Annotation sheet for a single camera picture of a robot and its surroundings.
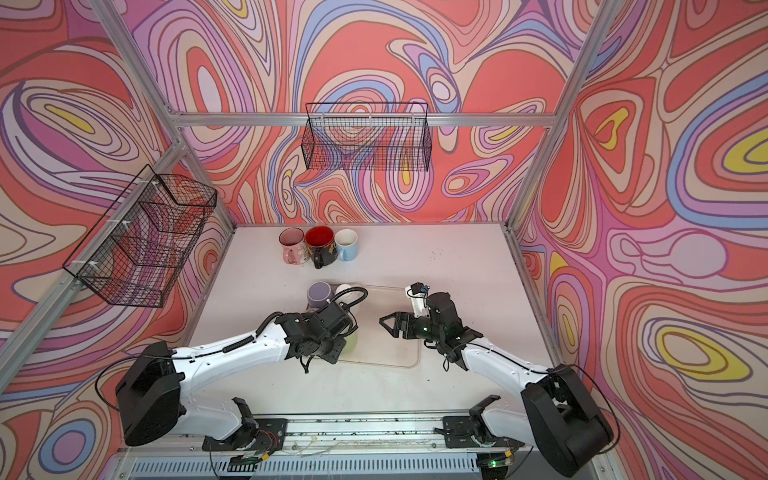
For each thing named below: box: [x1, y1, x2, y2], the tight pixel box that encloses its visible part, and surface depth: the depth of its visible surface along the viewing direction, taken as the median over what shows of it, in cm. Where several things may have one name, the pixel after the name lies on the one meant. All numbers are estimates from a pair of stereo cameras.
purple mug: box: [307, 280, 331, 309], surface depth 93 cm
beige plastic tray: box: [338, 285, 419, 368], surface depth 88 cm
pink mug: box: [278, 227, 305, 265], surface depth 104 cm
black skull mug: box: [305, 226, 338, 269], surface depth 104 cm
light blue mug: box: [334, 228, 358, 261], surface depth 104 cm
